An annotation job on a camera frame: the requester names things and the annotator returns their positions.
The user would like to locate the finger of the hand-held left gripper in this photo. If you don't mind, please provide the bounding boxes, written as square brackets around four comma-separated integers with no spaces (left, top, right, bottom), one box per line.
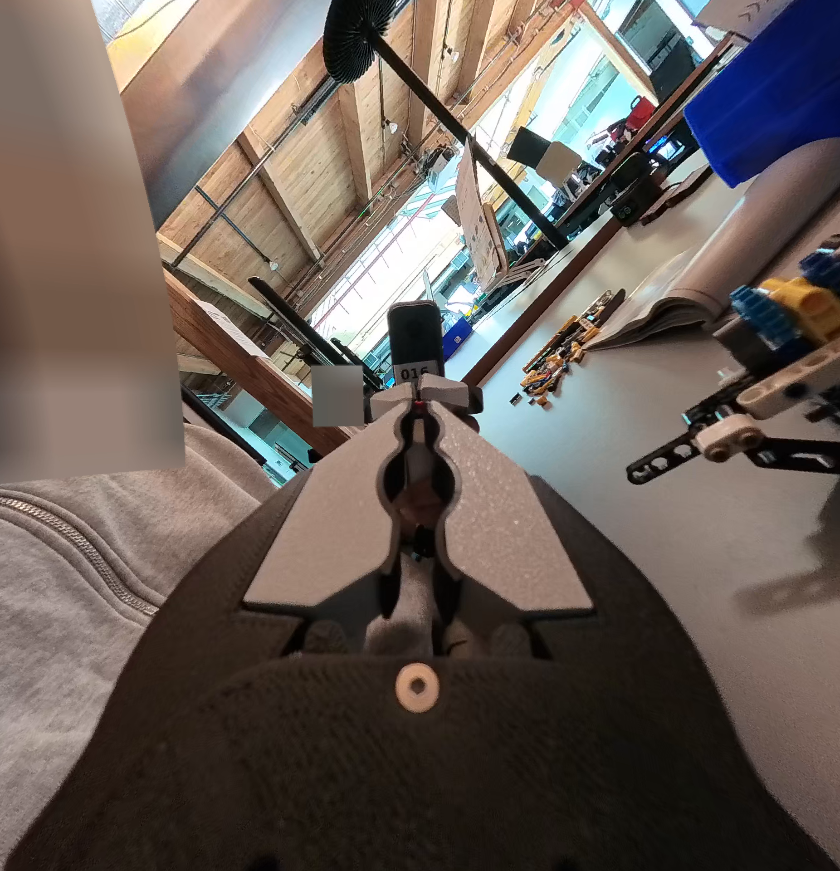
[368,381,418,421]
[420,373,477,412]

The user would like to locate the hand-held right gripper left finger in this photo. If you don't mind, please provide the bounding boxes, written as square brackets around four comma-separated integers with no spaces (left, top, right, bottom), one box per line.
[242,396,421,621]

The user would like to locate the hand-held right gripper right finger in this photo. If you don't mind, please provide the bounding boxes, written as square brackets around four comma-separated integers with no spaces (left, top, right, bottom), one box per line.
[420,396,595,623]

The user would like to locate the pile of lego pieces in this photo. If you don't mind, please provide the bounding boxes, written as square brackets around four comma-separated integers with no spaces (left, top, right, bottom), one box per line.
[510,289,625,409]

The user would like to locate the partly built lego model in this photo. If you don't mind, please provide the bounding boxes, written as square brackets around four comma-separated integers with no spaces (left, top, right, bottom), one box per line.
[626,235,840,485]

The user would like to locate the lego instruction booklet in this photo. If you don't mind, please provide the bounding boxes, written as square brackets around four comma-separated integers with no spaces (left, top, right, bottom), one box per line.
[583,136,840,351]

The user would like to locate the wooden stand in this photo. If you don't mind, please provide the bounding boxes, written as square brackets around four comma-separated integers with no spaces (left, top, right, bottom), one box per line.
[484,255,547,288]

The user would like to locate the printed cardboard box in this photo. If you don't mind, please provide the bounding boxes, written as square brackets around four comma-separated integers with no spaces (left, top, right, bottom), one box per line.
[454,136,509,290]

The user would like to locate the white paper sheet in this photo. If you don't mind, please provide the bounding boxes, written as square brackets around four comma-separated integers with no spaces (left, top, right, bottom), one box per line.
[194,298,270,358]

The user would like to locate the black pole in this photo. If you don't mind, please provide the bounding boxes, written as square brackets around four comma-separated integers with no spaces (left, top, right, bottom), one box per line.
[322,0,572,251]

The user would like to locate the black charger with green rings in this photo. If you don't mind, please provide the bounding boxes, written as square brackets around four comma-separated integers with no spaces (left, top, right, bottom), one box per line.
[614,182,651,227]

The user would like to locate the large blue plastic bin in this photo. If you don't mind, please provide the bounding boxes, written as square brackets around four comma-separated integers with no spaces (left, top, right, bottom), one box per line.
[684,0,840,188]

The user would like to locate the white printed plastic bags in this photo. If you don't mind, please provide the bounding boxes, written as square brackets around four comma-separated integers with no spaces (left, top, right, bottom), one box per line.
[691,0,795,29]

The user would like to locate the black metal frame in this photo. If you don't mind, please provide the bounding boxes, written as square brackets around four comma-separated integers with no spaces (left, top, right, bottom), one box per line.
[249,275,380,392]

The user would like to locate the dark camera battery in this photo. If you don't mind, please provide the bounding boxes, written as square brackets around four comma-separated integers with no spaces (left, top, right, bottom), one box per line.
[640,182,688,225]
[665,163,715,205]

